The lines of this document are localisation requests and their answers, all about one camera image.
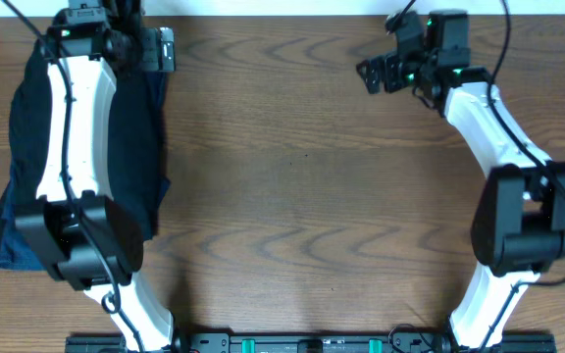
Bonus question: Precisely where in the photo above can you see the black shorts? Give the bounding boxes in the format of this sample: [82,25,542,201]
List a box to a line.
[4,43,166,240]

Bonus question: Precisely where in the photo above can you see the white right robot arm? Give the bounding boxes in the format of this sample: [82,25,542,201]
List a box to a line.
[356,8,565,352]

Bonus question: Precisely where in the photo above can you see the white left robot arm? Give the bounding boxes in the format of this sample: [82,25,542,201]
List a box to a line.
[16,1,187,352]

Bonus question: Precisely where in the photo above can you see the navy blue shorts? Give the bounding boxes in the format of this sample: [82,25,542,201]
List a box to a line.
[0,160,170,271]

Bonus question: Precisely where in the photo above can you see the black mounting rail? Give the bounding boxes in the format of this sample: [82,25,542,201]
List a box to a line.
[65,331,557,353]

